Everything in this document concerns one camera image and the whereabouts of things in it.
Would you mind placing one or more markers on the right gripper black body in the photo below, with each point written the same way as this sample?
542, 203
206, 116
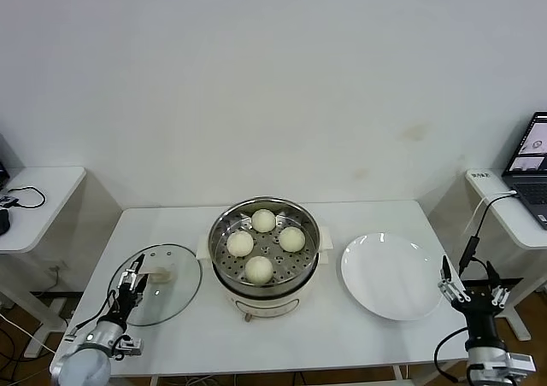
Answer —
478, 313

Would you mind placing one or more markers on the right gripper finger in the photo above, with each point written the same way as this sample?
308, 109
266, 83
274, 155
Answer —
448, 283
501, 294

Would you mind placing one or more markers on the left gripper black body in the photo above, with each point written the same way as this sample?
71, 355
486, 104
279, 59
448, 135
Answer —
124, 302

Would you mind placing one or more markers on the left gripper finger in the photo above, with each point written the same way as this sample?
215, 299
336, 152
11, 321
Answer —
131, 273
142, 283

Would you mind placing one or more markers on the round glass lid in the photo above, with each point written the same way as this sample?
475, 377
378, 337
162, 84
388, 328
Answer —
171, 292

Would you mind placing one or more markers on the white steamed baozi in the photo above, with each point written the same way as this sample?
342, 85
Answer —
291, 238
262, 220
240, 243
258, 270

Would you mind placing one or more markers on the perforated steel steamer basket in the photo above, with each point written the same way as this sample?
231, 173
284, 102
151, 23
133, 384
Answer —
307, 232

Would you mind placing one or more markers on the white round plate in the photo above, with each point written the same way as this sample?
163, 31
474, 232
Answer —
391, 275

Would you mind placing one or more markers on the white side table with laptop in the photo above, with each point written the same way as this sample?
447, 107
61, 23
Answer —
508, 223

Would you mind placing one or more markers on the printed table label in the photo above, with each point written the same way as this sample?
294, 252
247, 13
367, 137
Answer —
480, 174

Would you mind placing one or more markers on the open grey laptop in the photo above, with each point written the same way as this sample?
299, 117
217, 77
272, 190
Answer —
530, 181

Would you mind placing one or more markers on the cream electric cooker base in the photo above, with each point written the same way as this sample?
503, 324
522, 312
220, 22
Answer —
265, 305

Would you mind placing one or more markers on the black computer mouse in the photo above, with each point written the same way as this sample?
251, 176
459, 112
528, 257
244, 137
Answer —
3, 223

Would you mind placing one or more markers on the small black desk device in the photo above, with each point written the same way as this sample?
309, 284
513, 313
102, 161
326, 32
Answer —
8, 201

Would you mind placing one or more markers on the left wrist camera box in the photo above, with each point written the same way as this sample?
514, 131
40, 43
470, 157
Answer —
128, 346

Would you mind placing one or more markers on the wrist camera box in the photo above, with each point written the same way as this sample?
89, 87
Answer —
520, 362
128, 346

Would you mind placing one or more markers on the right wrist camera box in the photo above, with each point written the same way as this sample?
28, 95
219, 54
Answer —
520, 362

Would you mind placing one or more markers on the white wall socket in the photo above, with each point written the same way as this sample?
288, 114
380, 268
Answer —
60, 267

